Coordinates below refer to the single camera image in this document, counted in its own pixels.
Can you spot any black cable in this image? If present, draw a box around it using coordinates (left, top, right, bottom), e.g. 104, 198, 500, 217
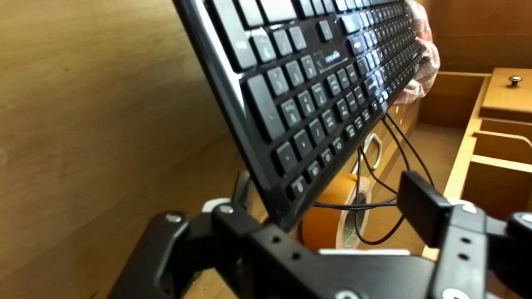
312, 112, 435, 245

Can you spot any white loop handle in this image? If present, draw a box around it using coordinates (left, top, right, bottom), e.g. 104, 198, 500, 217
351, 133, 383, 176

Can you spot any wooden drawer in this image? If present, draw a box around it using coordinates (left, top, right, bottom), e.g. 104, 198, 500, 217
479, 68, 532, 123

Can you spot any black computer keyboard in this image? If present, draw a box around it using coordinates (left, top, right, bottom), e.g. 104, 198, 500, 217
172, 0, 425, 231

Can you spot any wooden desk organizer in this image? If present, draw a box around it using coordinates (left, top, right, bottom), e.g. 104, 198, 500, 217
418, 66, 532, 299

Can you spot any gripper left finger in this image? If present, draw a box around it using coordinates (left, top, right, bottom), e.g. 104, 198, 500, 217
107, 169, 362, 299

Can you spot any red and white checked cloth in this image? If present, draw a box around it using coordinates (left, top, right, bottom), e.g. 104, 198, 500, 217
391, 0, 441, 107

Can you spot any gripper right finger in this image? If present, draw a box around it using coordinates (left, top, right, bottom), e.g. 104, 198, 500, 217
397, 170, 532, 299

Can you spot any roll of orange tape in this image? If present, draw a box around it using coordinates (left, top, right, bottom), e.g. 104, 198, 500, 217
301, 172, 373, 252

